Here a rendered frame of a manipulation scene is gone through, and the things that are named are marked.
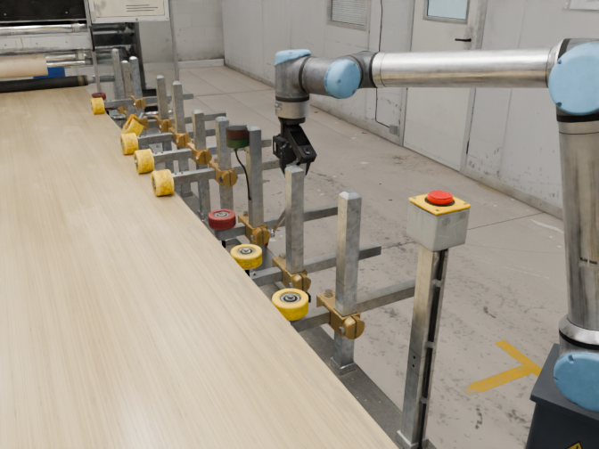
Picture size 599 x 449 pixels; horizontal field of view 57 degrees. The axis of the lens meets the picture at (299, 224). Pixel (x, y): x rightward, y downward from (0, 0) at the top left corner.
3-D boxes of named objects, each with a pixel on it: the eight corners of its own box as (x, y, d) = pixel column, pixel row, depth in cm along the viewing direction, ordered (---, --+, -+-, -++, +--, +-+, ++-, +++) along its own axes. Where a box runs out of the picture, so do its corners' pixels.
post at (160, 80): (173, 180, 254) (162, 74, 234) (175, 183, 251) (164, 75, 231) (166, 181, 253) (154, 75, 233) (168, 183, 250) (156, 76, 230)
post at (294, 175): (297, 325, 155) (297, 163, 135) (303, 332, 152) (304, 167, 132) (286, 329, 153) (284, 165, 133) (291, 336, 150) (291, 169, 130)
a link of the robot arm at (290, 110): (315, 100, 142) (282, 104, 138) (315, 118, 144) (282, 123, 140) (299, 93, 149) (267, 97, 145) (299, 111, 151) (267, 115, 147)
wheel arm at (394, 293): (430, 285, 143) (431, 271, 141) (438, 291, 140) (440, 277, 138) (279, 331, 124) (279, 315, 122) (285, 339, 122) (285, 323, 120)
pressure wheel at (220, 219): (231, 239, 171) (229, 205, 166) (241, 249, 164) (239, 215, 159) (207, 244, 167) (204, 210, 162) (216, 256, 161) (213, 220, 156)
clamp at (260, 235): (252, 226, 174) (252, 211, 172) (270, 243, 163) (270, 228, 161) (236, 230, 171) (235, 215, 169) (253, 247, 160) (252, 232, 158)
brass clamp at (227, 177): (225, 173, 190) (224, 159, 188) (239, 185, 179) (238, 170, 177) (208, 175, 187) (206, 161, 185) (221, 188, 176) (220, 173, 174)
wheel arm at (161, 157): (268, 144, 218) (267, 135, 217) (272, 146, 215) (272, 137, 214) (142, 162, 197) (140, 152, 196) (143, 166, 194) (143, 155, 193)
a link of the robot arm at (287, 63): (298, 53, 132) (266, 49, 138) (298, 104, 138) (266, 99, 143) (320, 49, 139) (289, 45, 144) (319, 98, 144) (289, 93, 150)
